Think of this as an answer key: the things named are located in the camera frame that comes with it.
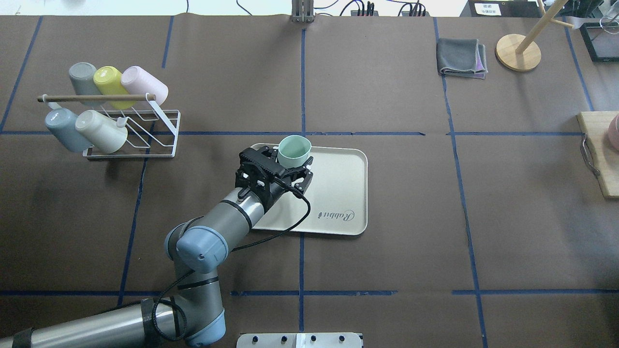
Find metal mirror tray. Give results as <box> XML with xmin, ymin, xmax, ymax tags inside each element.
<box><xmin>579</xmin><ymin>23</ymin><xmax>619</xmax><ymax>62</ymax></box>

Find beige rabbit tray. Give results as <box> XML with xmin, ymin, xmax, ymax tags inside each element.
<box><xmin>247</xmin><ymin>143</ymin><xmax>368</xmax><ymax>236</ymax></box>

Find white wire cup rack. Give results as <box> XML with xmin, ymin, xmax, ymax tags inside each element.
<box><xmin>37</xmin><ymin>93</ymin><xmax>181</xmax><ymax>160</ymax></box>

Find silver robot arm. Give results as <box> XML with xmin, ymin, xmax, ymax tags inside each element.
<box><xmin>1</xmin><ymin>146</ymin><xmax>313</xmax><ymax>348</ymax></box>

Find grey cup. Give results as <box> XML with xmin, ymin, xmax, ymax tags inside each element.
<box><xmin>68</xmin><ymin>62</ymin><xmax>102</xmax><ymax>96</ymax></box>

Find yellow cup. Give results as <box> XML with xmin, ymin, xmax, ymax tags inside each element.
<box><xmin>93</xmin><ymin>66</ymin><xmax>136</xmax><ymax>110</ymax></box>

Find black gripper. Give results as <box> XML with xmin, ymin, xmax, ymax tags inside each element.
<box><xmin>235</xmin><ymin>145</ymin><xmax>314</xmax><ymax>212</ymax></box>

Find pink cup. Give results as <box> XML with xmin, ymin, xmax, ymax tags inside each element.
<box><xmin>121</xmin><ymin>66</ymin><xmax>169</xmax><ymax>106</ymax></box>

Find aluminium frame post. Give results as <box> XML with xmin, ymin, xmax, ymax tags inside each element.
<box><xmin>290</xmin><ymin>0</ymin><xmax>315</xmax><ymax>23</ymax></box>

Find wooden mug tree stand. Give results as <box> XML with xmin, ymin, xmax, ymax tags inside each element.
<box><xmin>495</xmin><ymin>0</ymin><xmax>575</xmax><ymax>72</ymax></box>

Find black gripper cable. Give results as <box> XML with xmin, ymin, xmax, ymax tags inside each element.
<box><xmin>151</xmin><ymin>179</ymin><xmax>311</xmax><ymax>342</ymax></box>

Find black box with label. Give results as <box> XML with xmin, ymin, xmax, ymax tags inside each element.
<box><xmin>460</xmin><ymin>0</ymin><xmax>541</xmax><ymax>18</ymax></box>

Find beige cup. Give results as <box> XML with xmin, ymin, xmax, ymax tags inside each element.
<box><xmin>75</xmin><ymin>110</ymin><xmax>128</xmax><ymax>154</ymax></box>

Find blue-grey cup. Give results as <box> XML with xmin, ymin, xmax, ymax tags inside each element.
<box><xmin>44</xmin><ymin>108</ymin><xmax>93</xmax><ymax>152</ymax></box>

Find green cup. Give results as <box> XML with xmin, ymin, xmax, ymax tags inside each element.
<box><xmin>277</xmin><ymin>135</ymin><xmax>312</xmax><ymax>168</ymax></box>

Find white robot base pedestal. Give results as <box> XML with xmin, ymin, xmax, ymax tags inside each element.
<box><xmin>236</xmin><ymin>332</ymin><xmax>364</xmax><ymax>348</ymax></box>

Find folded grey cloth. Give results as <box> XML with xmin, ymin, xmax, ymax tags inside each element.
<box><xmin>436</xmin><ymin>38</ymin><xmax>488</xmax><ymax>79</ymax></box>

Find pink bowl under green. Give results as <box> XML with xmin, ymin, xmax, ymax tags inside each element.
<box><xmin>606</xmin><ymin>114</ymin><xmax>619</xmax><ymax>151</ymax></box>

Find wooden cutting board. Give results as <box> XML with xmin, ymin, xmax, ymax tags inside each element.
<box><xmin>577</xmin><ymin>111</ymin><xmax>619</xmax><ymax>199</ymax></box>

